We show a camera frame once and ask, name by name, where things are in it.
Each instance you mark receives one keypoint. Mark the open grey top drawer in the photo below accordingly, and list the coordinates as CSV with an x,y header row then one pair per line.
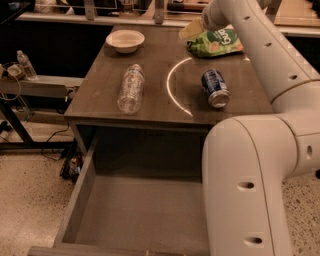
x,y
139,194

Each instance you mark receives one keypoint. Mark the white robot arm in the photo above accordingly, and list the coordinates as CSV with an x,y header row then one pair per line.
x,y
246,158

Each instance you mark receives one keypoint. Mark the green rice chip bag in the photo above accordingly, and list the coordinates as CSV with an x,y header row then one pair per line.
x,y
210,44

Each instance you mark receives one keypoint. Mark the blue soda can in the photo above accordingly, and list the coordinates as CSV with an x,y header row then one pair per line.
x,y
218,94

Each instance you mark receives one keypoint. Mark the white paper bowl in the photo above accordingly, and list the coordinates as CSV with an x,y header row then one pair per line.
x,y
125,41

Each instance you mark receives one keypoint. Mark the grey wooden drawer cabinet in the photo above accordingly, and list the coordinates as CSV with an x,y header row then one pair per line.
x,y
168,130

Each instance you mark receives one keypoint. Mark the grey metal side bench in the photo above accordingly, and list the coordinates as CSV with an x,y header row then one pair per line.
x,y
44,86

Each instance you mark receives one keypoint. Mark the small water bottle on bench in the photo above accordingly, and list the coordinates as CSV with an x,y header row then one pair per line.
x,y
25,63

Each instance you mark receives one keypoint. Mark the white device on bench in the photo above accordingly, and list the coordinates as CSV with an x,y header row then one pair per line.
x,y
11,71

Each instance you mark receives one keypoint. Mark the clear plastic water bottle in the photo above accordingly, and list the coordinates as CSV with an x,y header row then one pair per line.
x,y
131,91

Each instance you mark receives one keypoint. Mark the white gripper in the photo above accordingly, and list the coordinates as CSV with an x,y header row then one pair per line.
x,y
210,17

